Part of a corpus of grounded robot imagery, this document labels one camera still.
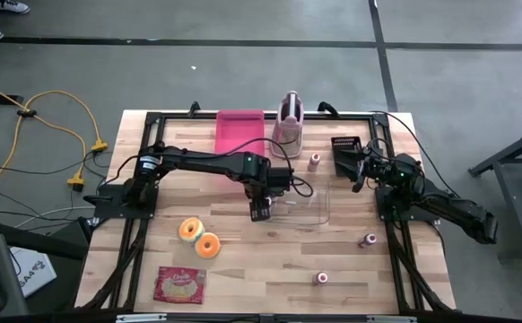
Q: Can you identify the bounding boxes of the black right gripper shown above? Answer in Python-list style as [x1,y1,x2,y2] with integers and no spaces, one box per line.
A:
[335,150,396,194]

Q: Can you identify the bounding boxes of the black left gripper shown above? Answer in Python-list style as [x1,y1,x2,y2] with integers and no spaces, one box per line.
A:
[245,166,294,223]

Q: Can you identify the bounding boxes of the orange iced toy donut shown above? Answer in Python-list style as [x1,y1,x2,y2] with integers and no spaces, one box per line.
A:
[195,231,222,260]

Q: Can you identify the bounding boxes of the blue iced toy donut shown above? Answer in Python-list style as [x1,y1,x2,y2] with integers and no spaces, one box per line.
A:
[178,217,206,244]

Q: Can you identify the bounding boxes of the red snack packet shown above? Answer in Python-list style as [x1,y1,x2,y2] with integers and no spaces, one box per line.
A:
[152,266,207,305]

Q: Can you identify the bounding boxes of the black mesh basket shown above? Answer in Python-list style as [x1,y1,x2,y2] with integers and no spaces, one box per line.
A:
[331,136,364,178]

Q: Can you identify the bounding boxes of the clear plastic bin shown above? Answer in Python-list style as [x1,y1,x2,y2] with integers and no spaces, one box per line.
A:
[260,181,333,226]

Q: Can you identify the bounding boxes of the pink plastic tray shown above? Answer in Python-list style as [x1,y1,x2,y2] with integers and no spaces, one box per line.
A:
[214,109,266,157]

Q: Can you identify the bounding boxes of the dark metal stand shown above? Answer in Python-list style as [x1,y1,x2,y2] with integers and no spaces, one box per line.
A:
[466,123,522,264]

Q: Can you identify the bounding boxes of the white printed box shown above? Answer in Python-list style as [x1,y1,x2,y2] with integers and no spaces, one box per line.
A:
[8,246,58,298]

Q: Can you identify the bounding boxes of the dark side desk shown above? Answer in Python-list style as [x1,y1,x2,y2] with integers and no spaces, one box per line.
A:
[0,210,90,318]

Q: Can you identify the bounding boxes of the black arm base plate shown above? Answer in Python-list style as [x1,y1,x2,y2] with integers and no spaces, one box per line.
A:
[83,183,160,220]
[376,186,441,223]

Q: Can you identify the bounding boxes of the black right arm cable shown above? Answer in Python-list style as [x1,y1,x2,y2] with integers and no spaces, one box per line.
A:
[368,109,432,170]

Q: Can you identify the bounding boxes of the black aluminium table frame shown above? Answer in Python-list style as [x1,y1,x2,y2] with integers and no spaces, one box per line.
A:
[74,110,457,315]

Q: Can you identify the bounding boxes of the silver metal bracket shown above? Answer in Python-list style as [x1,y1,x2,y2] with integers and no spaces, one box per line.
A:
[367,315,419,323]
[116,313,168,323]

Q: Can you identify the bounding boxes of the yellow extension cable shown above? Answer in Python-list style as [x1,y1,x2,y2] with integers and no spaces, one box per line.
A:
[18,89,109,153]
[0,75,87,205]

